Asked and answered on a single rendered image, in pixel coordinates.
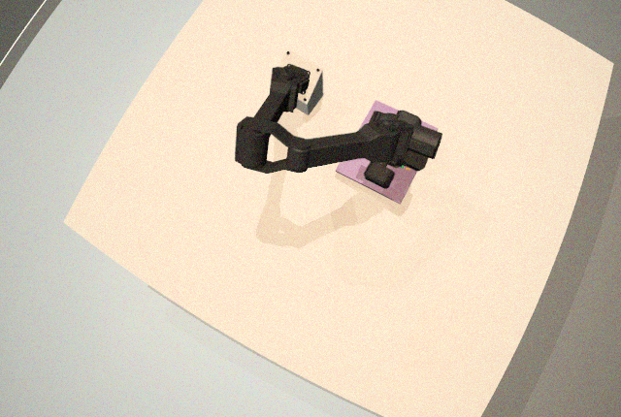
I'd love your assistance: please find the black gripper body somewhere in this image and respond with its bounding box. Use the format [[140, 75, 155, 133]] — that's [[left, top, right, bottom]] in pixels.
[[364, 110, 422, 189]]

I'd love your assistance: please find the pink switch panel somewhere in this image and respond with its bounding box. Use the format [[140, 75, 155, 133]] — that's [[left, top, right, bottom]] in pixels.
[[335, 100, 417, 205]]

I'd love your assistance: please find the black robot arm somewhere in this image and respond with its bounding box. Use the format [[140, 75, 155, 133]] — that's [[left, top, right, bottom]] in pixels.
[[235, 64, 442, 174]]

